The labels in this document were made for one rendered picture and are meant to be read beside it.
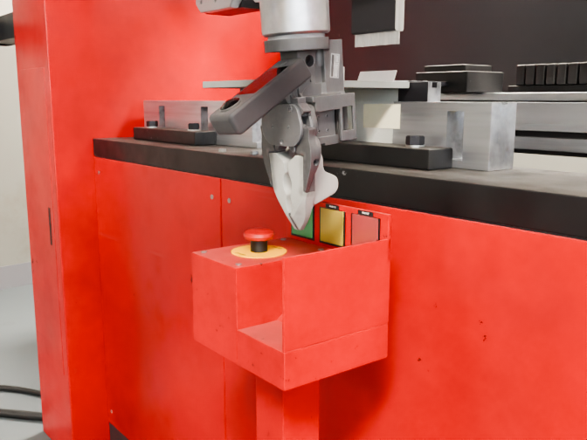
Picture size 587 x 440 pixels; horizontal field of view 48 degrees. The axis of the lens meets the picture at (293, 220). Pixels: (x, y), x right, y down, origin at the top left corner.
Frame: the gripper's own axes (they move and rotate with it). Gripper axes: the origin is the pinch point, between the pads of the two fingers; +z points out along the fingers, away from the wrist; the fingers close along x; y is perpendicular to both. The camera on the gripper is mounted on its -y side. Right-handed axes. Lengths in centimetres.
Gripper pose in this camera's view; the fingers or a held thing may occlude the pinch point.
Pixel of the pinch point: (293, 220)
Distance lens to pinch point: 76.0
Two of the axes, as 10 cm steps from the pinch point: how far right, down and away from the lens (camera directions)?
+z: 0.7, 9.7, 2.3
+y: 7.9, -1.9, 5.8
